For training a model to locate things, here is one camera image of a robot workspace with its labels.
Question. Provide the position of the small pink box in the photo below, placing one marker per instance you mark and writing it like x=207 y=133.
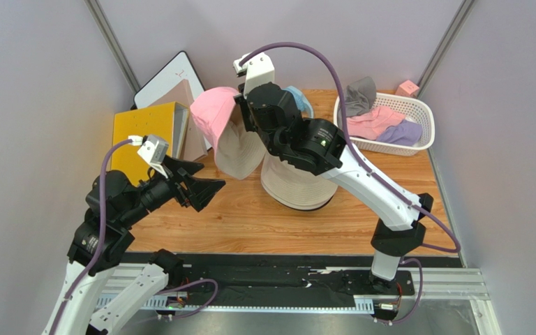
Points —
x=407 y=89

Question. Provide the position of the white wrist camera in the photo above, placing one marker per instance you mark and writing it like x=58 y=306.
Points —
x=152 y=150
x=257 y=71

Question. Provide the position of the pink bucket hat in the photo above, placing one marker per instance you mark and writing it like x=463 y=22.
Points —
x=237 y=152

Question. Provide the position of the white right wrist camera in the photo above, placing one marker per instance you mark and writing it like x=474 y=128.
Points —
x=257 y=71

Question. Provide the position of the white board black frame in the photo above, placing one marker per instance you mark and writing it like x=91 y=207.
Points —
x=177 y=69

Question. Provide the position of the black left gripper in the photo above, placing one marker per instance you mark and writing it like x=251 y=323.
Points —
x=199 y=191

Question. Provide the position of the white perforated plastic basket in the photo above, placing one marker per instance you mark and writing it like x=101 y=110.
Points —
x=415 y=111

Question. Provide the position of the pink brown folder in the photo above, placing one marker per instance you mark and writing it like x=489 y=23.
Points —
x=192 y=147

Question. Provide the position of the grey hat in basket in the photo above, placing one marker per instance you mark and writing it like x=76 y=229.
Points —
x=360 y=97

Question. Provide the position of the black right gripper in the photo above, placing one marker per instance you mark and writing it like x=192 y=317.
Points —
x=243 y=114

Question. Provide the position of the pink and beige reversible hat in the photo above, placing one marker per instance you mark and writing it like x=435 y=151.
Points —
x=292 y=187

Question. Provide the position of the light blue headphones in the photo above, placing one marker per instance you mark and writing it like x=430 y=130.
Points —
x=302 y=103

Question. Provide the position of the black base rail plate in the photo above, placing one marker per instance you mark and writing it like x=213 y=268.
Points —
x=305 y=281

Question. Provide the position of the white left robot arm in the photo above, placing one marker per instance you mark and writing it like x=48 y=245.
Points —
x=100 y=242

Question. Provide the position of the yellow binder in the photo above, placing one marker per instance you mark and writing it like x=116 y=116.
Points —
x=168 y=121

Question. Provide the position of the lavender cloth in basket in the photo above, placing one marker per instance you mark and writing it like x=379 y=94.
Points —
x=406 y=134

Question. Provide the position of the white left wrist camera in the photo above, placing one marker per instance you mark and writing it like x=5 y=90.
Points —
x=152 y=150

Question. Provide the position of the pink cloth in basket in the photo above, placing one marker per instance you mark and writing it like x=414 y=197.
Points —
x=372 y=124

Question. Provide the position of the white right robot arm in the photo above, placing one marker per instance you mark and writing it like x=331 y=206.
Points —
x=304 y=161

